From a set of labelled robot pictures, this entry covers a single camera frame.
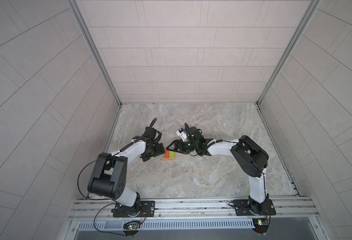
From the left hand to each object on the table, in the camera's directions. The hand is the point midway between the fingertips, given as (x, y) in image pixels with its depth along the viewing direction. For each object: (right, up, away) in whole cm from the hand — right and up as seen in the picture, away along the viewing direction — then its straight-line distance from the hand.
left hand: (162, 151), depth 91 cm
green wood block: (+7, -1, -4) cm, 8 cm away
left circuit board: (-9, -26, -26) cm, 38 cm away
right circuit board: (+50, -28, -22) cm, 61 cm away
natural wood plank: (+6, -4, -4) cm, 8 cm away
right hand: (+6, +1, -6) cm, 8 cm away
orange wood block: (+3, -1, -5) cm, 6 cm away
